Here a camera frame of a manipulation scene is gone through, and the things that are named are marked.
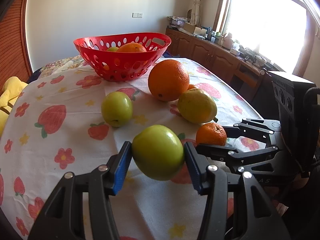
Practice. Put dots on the small tangerine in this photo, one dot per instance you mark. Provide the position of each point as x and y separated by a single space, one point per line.
210 135

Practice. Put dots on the white wall socket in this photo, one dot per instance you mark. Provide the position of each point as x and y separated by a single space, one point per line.
137 15

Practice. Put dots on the patterned storage box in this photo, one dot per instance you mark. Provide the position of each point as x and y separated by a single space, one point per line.
177 21

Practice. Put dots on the yellow plush toy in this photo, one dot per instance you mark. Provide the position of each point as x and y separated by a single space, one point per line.
10 95

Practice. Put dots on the tiny tangerine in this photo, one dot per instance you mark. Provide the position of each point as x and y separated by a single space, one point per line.
192 87

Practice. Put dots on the strawberry printed cloth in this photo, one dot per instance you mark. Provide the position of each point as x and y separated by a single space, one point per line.
62 92

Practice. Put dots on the long wooden cabinet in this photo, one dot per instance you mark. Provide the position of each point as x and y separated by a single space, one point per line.
200 47

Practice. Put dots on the patterned curtain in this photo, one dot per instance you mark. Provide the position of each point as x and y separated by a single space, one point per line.
198 2

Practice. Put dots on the cardboard box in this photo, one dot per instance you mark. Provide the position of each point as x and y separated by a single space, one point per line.
193 28

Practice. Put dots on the yellow pear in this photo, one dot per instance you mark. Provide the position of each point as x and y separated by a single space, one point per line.
196 106

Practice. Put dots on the red perforated plastic basket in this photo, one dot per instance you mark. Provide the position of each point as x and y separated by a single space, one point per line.
120 72

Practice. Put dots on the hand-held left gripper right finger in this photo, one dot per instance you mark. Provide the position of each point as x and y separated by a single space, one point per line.
193 170

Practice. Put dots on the green apple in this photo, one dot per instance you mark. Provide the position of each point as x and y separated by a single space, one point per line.
157 152
112 49
116 107

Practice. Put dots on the window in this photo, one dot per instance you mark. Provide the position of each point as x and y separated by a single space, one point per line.
265 17

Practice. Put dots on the wooden slatted wardrobe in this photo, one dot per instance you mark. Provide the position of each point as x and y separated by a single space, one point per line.
12 42

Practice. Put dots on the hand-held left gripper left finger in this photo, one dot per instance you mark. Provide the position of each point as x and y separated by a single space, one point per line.
122 165

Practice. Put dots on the large orange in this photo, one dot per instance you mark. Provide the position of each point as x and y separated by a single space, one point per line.
131 48
168 80

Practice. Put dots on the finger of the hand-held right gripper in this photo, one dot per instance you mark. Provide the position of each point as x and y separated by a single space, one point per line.
252 127
220 152

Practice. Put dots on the white plastic jug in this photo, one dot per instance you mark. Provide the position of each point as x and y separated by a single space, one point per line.
228 41

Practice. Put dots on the black tripod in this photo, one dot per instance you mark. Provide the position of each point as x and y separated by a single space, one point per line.
252 56

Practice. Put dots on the floral bedsheet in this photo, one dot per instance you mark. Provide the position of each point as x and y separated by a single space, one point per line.
57 63

